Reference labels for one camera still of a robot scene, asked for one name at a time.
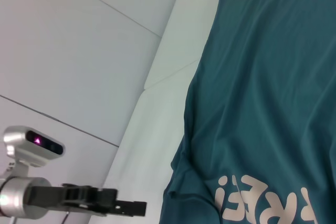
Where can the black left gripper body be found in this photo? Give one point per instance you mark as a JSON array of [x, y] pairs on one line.
[[78, 197]]

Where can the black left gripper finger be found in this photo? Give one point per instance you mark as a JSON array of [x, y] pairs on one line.
[[134, 208]]

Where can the teal t-shirt with beige print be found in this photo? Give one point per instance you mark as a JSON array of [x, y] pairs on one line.
[[262, 103]]

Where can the silver left wrist depth camera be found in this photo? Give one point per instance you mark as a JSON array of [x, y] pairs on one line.
[[21, 142]]

